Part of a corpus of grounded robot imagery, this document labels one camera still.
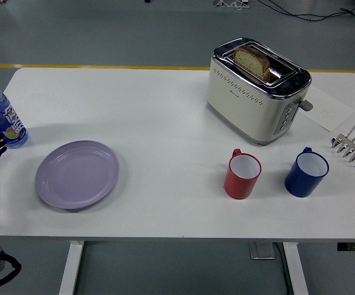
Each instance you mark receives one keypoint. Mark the purple plate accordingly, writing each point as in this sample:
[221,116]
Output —
[77,175]

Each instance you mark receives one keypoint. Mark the white table leg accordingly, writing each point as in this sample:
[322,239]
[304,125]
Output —
[71,270]
[297,270]

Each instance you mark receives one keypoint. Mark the red mug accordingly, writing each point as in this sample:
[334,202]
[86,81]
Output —
[238,186]

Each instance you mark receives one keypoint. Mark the cream chrome toaster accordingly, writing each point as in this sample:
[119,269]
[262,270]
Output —
[241,104]

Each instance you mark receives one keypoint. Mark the grey box under table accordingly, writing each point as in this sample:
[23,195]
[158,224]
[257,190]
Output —
[261,250]

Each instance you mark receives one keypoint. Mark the brown bread slice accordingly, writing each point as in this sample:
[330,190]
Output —
[252,60]

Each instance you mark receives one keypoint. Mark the blue mug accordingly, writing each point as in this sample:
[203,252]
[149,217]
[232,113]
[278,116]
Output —
[300,182]

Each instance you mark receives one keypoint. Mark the white paper sheet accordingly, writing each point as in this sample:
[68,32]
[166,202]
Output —
[328,110]

